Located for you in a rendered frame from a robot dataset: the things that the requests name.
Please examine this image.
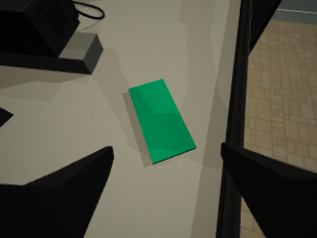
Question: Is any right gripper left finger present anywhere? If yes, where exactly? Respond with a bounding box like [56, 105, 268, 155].
[0, 146, 114, 238]

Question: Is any green flat rectangular block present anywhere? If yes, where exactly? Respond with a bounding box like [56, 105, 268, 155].
[129, 79, 196, 165]

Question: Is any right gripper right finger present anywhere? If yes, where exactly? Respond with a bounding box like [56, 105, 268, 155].
[221, 142, 317, 238]

